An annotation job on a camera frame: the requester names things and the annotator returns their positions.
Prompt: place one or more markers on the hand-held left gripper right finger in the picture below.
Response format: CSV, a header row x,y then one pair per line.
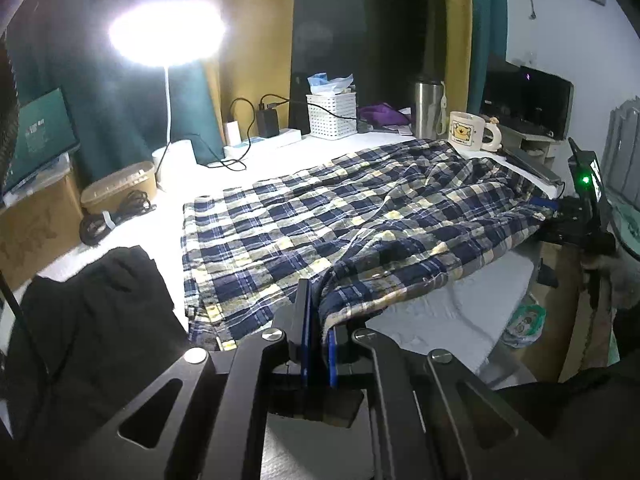
x,y
332,355

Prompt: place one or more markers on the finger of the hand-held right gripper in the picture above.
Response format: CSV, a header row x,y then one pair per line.
x,y
545,203
560,234

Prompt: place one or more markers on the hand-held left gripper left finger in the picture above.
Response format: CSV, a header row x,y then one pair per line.
x,y
306,320

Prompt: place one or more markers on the blue plaid shirt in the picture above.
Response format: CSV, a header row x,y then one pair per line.
x,y
350,210

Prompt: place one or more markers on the black flat device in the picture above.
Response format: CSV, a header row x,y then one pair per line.
x,y
530,165

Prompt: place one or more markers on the small grey shelf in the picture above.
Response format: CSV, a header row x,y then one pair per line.
x,y
540,147

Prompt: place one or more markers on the grey ribbed radiator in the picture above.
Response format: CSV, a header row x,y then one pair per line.
x,y
622,150

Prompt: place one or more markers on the brown cardboard box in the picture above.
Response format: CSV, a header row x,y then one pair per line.
x,y
565,320
35,230

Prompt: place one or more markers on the printed plastic bag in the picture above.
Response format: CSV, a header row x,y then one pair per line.
x,y
525,325

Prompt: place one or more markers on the black monitor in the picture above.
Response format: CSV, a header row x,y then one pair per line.
x,y
547,100

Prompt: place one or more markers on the white bear print mug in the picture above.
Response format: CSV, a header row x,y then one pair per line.
x,y
465,132

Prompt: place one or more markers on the white quilted bed cover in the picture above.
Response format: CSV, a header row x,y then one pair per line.
x,y
450,310

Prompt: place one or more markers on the steel tumbler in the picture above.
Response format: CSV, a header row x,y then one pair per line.
x,y
425,110

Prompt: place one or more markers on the person's dark clothing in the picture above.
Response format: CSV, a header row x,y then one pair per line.
x,y
590,410

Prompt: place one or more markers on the white power strip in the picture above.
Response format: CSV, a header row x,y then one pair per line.
x,y
270,141

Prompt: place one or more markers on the purple cloth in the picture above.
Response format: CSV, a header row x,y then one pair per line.
x,y
382,112

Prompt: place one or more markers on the yellow curtain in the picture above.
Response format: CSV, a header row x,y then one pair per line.
x,y
456,35
255,35

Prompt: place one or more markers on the teal curtain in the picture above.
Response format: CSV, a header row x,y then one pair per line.
x,y
75,35
487,20

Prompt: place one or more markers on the white plastic basket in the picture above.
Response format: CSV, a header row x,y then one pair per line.
x,y
330,127

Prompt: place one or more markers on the white charger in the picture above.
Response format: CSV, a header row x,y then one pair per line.
x,y
232,132

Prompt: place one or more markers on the black charger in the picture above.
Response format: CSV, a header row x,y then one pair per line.
x,y
267,120

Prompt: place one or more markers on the white desk lamp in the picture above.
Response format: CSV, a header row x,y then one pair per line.
x,y
172,160

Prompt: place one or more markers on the black cloth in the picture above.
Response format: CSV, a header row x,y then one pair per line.
x,y
90,320

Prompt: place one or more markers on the brown lidded food container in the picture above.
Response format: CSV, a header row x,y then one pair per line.
x,y
117,185

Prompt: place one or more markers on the clear plastic bags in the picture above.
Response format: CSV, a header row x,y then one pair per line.
x,y
325,84

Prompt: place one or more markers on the dark panel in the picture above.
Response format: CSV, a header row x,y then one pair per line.
x,y
365,30

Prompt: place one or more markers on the computer monitor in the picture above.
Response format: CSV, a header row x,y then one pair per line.
x,y
40,130

